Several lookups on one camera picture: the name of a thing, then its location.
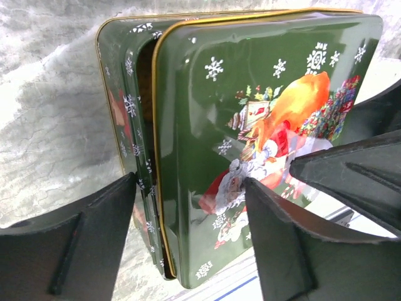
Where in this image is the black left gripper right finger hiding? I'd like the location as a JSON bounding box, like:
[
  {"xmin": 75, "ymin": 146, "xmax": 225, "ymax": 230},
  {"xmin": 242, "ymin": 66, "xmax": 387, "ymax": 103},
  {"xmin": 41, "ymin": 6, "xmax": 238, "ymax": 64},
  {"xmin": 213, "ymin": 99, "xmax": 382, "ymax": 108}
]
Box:
[{"xmin": 244, "ymin": 178, "xmax": 400, "ymax": 300}]

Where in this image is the gold tin lid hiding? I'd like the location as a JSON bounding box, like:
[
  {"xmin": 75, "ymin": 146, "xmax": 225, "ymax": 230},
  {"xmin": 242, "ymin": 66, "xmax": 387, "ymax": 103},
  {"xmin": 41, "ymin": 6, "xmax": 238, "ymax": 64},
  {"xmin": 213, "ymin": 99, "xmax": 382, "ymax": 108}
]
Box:
[{"xmin": 152, "ymin": 9, "xmax": 383, "ymax": 288}]

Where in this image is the green gold cookie tin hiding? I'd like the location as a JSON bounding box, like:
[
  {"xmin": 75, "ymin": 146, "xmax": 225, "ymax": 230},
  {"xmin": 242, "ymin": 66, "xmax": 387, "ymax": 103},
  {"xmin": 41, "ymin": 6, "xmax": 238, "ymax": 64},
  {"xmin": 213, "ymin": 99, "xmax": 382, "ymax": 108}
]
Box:
[{"xmin": 96, "ymin": 9, "xmax": 287, "ymax": 280}]

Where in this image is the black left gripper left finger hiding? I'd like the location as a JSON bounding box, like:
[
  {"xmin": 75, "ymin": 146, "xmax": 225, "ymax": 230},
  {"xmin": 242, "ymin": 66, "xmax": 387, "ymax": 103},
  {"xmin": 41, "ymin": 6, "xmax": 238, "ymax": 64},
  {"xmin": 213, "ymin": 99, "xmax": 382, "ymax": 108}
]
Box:
[{"xmin": 1, "ymin": 172, "xmax": 137, "ymax": 300}]

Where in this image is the aluminium mounting rail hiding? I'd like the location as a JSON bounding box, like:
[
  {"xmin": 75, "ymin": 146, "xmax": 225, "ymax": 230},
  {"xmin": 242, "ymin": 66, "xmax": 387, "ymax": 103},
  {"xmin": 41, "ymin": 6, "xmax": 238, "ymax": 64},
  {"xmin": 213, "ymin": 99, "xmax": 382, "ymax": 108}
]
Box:
[{"xmin": 161, "ymin": 197, "xmax": 396, "ymax": 301}]

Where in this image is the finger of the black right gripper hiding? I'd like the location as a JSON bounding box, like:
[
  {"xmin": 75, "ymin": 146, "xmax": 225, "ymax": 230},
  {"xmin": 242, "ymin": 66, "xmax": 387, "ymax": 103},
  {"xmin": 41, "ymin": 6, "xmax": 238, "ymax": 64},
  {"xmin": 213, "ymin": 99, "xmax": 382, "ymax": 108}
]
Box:
[
  {"xmin": 289, "ymin": 130, "xmax": 400, "ymax": 236},
  {"xmin": 341, "ymin": 81, "xmax": 400, "ymax": 144}
]

